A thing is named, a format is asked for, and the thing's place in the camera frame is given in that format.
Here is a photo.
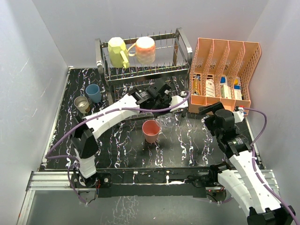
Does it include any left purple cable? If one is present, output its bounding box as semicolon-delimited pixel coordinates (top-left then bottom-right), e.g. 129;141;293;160
45;91;192;207

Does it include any white red box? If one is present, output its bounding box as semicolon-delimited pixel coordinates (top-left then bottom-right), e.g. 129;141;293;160
205;79;215;97

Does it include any yellow patterned box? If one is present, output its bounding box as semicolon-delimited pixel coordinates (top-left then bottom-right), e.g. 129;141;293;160
192;74;201;96

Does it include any white green box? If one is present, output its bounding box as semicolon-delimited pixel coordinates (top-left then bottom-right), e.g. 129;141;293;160
220;84;232;99

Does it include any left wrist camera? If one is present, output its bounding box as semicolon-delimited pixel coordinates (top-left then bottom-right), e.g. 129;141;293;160
170;91;190;112

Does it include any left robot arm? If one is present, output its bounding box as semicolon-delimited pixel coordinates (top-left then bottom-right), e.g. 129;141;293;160
70;79;172;187

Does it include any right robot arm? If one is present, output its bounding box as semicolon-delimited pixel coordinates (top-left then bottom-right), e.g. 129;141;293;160
199;102;300;225

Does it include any aluminium frame rail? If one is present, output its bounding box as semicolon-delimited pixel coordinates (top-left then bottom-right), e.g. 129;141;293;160
16;170;290;225

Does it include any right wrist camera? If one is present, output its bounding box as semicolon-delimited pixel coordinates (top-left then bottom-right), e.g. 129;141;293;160
233;106;246;123

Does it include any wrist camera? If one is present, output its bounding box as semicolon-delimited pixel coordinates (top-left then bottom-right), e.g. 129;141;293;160
233;106;246;123
170;91;190;112

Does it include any orange plastic file organizer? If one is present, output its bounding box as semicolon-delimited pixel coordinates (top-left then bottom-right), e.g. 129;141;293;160
188;38;262;113

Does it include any cream and brown cup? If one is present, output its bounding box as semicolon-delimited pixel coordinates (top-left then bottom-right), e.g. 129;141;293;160
74;96;90;114

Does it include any metal two-tier dish rack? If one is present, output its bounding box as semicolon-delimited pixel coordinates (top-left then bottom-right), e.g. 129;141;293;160
95;27;193;105

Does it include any pink plastic cup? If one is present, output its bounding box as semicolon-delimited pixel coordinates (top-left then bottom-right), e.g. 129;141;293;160
142;120;161;143

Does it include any blue white box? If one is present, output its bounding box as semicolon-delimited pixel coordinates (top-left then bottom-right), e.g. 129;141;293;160
234;77;242;100

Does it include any pink and cream mug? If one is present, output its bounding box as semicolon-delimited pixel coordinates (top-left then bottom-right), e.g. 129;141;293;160
127;37;156;65

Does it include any blue plastic cup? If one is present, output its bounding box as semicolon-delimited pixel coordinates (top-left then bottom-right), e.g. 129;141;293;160
85;84;102;103

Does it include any clear glass cup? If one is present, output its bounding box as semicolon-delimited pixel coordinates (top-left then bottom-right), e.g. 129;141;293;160
157;113;176;128

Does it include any yellow-green faceted mug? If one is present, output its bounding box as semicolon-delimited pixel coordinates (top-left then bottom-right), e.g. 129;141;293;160
108;37;129;69

